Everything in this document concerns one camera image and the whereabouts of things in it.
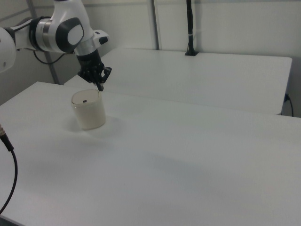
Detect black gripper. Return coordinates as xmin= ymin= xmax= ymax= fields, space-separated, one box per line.
xmin=75 ymin=49 xmax=113 ymax=92

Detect cream trash bin lid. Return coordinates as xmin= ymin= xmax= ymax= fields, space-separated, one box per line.
xmin=71 ymin=89 xmax=100 ymax=105

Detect cream round trash bin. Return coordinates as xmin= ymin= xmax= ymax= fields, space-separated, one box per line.
xmin=71 ymin=89 xmax=107 ymax=130

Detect white side table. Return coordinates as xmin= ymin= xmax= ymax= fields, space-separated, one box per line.
xmin=63 ymin=48 xmax=293 ymax=116

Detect black pole with clamp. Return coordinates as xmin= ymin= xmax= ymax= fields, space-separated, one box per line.
xmin=184 ymin=0 xmax=198 ymax=57

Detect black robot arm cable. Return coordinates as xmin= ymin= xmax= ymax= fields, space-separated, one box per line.
xmin=32 ymin=49 xmax=76 ymax=65

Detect black cable with connector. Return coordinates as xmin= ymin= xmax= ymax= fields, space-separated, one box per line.
xmin=0 ymin=122 xmax=19 ymax=214

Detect black cable behind table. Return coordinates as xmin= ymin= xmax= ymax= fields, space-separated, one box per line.
xmin=284 ymin=93 xmax=294 ymax=117

